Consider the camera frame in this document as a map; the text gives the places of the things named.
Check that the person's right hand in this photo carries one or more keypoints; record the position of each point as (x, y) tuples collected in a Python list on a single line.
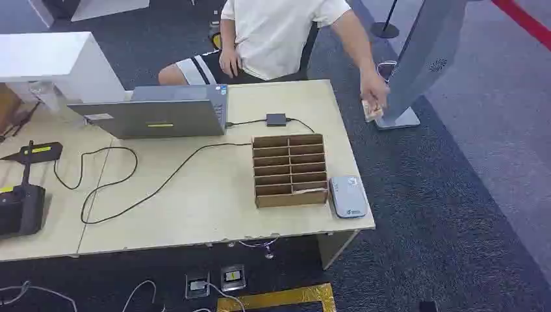
[(230, 61)]

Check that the person's left hand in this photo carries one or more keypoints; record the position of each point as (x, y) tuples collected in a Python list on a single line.
[(373, 90)]

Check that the stack of cards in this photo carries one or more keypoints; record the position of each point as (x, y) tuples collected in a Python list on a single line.
[(372, 113)]

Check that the person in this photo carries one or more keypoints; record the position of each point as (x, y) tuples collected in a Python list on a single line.
[(275, 38)]

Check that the grey kiosk stand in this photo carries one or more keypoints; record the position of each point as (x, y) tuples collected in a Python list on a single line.
[(424, 51)]

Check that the black power adapter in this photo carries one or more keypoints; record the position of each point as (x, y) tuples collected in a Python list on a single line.
[(276, 119)]

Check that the black office chair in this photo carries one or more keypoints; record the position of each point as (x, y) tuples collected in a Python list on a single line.
[(311, 47)]

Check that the grey laptop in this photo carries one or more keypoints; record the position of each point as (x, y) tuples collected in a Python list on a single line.
[(163, 116)]

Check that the grey card reader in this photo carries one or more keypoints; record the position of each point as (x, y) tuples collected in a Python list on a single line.
[(348, 197)]

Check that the wooden card box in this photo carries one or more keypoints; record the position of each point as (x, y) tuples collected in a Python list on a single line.
[(289, 172)]

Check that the card in wooden box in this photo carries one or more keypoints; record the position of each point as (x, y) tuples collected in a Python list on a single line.
[(310, 190)]

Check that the white table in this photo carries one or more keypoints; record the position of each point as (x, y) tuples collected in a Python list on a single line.
[(107, 7)]

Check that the desk side panel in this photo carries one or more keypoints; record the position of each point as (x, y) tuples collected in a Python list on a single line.
[(335, 249)]

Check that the white cabinet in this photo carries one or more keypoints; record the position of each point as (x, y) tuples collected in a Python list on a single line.
[(64, 60)]

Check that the red barrier belt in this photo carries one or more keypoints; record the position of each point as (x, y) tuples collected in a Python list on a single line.
[(527, 20)]

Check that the floor socket with yellow label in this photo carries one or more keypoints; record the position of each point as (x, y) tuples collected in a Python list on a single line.
[(233, 277)]

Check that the brown wooden furniture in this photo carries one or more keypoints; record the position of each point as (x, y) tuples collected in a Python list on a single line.
[(8, 107)]

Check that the floor socket with white plug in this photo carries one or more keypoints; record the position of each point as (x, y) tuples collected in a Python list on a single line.
[(197, 285)]

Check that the black box device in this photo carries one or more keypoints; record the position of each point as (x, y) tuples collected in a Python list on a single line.
[(20, 211)]

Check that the black stanchion post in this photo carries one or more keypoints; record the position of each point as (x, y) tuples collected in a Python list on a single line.
[(385, 29)]

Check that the gold tape frame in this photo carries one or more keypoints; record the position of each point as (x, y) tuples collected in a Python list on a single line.
[(280, 298)]

